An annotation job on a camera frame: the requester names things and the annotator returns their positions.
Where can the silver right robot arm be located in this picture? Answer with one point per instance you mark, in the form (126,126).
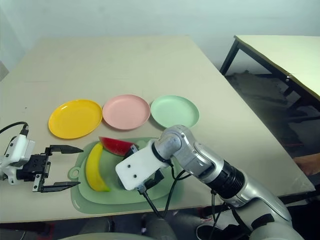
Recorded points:
(212,162)

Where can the yellow toy banana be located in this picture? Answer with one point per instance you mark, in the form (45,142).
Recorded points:
(93,170)

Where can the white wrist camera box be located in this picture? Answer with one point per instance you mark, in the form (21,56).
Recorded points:
(20,150)
(137,167)

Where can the mint green plate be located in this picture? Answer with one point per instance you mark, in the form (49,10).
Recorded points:
(175,110)

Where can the yellow plate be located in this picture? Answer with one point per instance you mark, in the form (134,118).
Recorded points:
(75,118)

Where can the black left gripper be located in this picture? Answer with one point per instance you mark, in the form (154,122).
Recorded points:
(35,167)

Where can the grey robot left leg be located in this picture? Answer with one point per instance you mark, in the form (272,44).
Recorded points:
(95,226)

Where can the bystander bare hand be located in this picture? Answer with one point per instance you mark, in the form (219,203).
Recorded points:
(308,165)

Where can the grey robot leg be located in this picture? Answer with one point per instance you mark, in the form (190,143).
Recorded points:
(160,228)
(95,226)

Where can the black table frame bar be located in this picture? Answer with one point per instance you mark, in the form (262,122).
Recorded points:
(297,196)

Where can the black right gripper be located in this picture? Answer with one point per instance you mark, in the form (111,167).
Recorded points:
(154,180)

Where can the green silicone cutting mat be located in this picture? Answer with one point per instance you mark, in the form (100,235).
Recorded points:
(82,197)

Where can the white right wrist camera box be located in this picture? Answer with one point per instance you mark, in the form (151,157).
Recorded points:
(137,167)

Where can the pale robot torso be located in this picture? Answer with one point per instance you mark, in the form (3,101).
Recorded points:
(100,237)

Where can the black white-soled shoe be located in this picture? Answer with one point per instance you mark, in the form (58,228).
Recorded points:
(210,232)

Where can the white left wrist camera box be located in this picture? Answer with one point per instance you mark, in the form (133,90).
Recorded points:
(20,150)

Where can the red watermelon slice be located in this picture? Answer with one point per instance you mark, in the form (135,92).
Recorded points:
(115,146)

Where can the pink plate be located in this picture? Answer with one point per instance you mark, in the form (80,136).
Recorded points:
(125,112)

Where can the grey robot right leg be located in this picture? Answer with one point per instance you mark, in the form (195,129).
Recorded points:
(160,228)

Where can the beige table with black legs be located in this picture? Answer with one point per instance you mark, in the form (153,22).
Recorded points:
(287,55)

